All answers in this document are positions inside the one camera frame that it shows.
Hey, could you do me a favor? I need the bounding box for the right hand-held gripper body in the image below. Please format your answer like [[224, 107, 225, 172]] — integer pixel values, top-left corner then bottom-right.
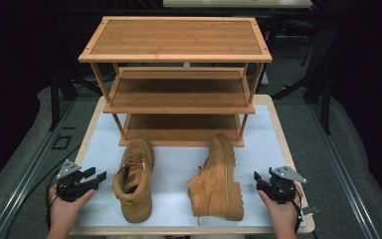
[[265, 164, 308, 205]]

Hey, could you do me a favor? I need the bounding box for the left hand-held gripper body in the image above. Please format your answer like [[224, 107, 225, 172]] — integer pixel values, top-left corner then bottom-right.
[[56, 158, 98, 203]]

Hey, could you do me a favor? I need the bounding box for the tan suede boot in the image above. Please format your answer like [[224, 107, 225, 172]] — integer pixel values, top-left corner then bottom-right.
[[186, 132, 246, 223], [111, 137, 156, 224]]

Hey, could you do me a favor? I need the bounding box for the wooden shoe rack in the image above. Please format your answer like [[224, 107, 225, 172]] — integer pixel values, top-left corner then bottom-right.
[[78, 15, 274, 148]]

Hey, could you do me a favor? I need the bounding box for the person's right hand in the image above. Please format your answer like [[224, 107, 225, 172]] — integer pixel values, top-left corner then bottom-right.
[[257, 184, 303, 234]]

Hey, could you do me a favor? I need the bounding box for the person's left hand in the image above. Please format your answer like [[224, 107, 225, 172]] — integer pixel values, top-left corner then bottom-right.
[[48, 184, 96, 233]]

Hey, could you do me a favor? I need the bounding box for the grey tape piece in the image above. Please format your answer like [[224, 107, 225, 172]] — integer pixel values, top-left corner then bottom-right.
[[301, 204, 321, 216]]

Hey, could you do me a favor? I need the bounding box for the white table mat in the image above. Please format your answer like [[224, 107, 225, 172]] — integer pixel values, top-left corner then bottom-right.
[[75, 104, 308, 229]]

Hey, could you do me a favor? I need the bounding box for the black metal stand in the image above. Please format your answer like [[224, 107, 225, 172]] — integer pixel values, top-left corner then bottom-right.
[[47, 63, 81, 132], [272, 66, 333, 135]]

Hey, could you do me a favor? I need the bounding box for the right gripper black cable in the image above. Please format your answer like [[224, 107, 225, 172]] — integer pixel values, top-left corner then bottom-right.
[[289, 183, 305, 234]]

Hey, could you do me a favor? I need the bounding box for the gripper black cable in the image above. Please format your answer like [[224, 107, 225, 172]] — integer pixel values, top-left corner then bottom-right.
[[44, 169, 63, 232], [289, 183, 305, 234]]

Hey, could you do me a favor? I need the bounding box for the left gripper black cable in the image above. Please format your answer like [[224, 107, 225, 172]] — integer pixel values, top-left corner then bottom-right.
[[44, 169, 63, 232]]

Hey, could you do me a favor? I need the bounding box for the black floor cable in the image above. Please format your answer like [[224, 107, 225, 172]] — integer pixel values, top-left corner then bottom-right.
[[5, 143, 82, 239]]

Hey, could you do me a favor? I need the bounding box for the aluminium floor rail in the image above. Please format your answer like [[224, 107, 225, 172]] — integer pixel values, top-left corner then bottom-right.
[[0, 99, 78, 239], [310, 102, 381, 239]]

